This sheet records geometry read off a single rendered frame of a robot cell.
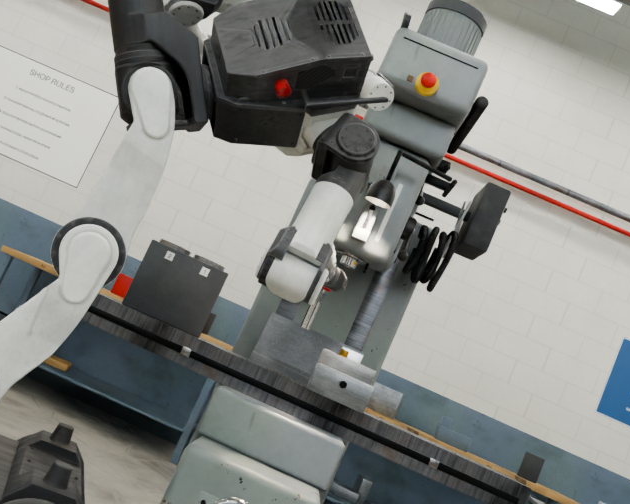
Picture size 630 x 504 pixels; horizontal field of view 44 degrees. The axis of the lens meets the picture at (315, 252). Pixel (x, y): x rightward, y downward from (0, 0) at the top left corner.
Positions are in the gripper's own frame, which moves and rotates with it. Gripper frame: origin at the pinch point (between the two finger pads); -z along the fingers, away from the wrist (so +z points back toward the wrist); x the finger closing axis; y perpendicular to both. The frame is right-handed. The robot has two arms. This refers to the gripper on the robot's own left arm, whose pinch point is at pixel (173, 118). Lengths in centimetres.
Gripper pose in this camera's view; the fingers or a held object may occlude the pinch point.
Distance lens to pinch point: 223.0
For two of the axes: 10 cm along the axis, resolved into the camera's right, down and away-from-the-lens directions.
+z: 4.4, -4.3, -7.9
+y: -1.3, -9.0, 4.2
